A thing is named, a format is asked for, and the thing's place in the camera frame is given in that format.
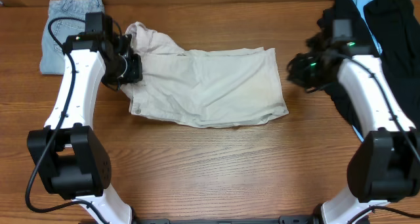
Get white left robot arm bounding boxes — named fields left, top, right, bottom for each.
left=25, top=12, right=142, bottom=224

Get beige cotton shorts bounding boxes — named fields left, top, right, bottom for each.
left=121, top=22, right=289, bottom=128

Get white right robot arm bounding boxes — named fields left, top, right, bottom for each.
left=279, top=19, right=419, bottom=224

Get folded light blue jeans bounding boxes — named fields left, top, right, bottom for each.
left=39, top=0, right=104, bottom=75

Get light blue shirt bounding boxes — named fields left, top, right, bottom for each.
left=347, top=0, right=383, bottom=143

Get black garment pile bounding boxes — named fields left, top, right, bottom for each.
left=316, top=0, right=420, bottom=136

